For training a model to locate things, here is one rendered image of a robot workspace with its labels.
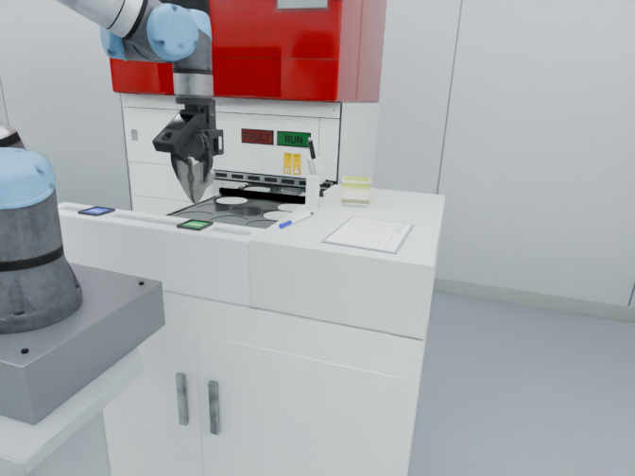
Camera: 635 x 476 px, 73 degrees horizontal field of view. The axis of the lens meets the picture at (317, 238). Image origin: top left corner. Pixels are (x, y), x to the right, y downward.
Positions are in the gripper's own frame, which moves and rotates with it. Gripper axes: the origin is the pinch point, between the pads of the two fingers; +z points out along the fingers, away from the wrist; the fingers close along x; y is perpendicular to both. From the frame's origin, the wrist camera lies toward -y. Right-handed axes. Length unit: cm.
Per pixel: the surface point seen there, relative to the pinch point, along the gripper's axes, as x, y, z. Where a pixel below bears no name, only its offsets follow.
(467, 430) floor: -70, 75, 102
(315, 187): -19.3, 23.2, 0.0
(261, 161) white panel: 11, 58, 0
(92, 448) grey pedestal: 0.2, -32.4, 35.8
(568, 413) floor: -111, 101, 102
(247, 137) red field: 16, 58, -7
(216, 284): -7.4, -4.2, 16.7
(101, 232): 20.8, -4.2, 9.2
